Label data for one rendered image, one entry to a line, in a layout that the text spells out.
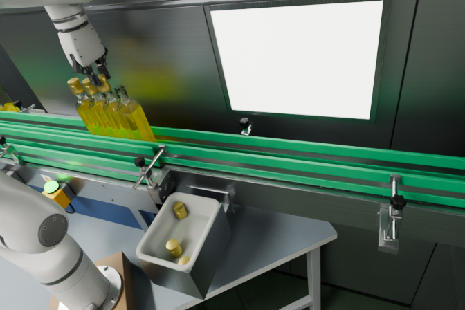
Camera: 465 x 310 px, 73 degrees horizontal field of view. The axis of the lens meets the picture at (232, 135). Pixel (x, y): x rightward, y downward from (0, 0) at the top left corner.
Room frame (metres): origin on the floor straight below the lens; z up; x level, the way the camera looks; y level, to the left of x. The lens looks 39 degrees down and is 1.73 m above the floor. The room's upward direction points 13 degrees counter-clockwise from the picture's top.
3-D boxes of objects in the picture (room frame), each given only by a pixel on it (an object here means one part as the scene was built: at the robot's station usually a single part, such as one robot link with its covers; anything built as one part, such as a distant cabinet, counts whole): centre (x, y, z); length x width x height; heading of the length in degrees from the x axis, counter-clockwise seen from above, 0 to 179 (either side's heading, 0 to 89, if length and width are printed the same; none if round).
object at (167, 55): (0.85, 0.01, 1.32); 0.90 x 0.03 x 0.34; 61
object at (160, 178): (0.71, 0.25, 1.02); 0.09 x 0.04 x 0.07; 151
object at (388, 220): (0.38, -0.30, 1.07); 0.17 x 0.05 x 0.23; 151
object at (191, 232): (0.55, 0.20, 0.97); 0.22 x 0.17 x 0.09; 151
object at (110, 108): (0.89, 0.34, 1.16); 0.06 x 0.06 x 0.21; 61
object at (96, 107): (0.92, 0.39, 1.16); 0.06 x 0.06 x 0.21; 60
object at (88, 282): (0.51, 0.53, 0.93); 0.19 x 0.19 x 0.18
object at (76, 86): (0.94, 0.45, 1.31); 0.04 x 0.04 x 0.04
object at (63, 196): (0.84, 0.66, 0.96); 0.07 x 0.07 x 0.07; 61
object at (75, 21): (0.89, 0.34, 1.52); 0.09 x 0.08 x 0.03; 151
